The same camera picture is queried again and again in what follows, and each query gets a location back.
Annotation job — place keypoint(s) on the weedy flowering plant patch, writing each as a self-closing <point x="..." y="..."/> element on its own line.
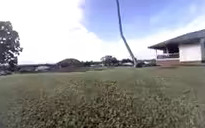
<point x="106" y="106"/>

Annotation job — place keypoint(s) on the distant row of trees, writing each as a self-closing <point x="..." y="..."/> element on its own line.
<point x="90" y="62"/>

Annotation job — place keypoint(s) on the tall leaning palm trunk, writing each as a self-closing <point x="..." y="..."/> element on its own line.
<point x="123" y="35"/>

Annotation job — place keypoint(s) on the white building with dark roof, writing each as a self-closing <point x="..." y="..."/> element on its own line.
<point x="190" y="51"/>

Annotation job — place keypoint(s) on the large dark tree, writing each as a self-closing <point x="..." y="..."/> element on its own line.
<point x="2" y="43"/>

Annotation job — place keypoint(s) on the green grass field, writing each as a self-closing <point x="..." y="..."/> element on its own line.
<point x="100" y="76"/>

